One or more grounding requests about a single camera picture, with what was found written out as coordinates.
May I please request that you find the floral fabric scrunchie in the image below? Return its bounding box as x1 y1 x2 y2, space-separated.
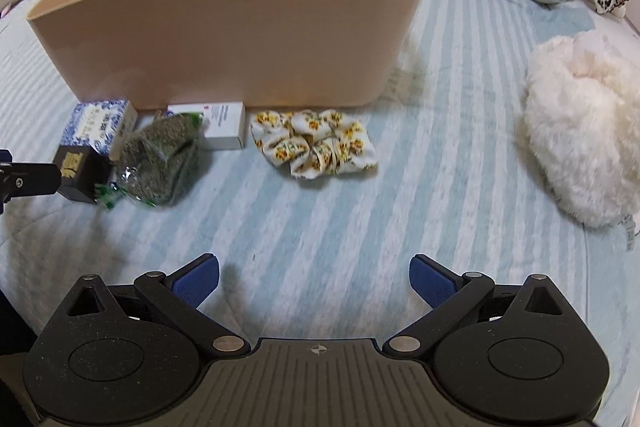
250 109 378 181

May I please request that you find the beige plastic storage basket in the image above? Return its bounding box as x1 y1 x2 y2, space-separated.
27 0 420 109

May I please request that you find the white fluffy plush toy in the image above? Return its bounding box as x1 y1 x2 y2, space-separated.
523 30 639 229

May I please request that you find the black box gold character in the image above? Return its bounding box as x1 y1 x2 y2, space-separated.
53 145 113 204

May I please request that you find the striped light blue bedsheet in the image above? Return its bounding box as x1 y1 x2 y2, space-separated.
1 0 639 426

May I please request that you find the green dried herb bag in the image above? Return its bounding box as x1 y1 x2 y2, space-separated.
96 113 209 209

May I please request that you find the white red medicine box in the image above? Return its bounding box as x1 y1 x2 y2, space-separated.
166 102 245 150

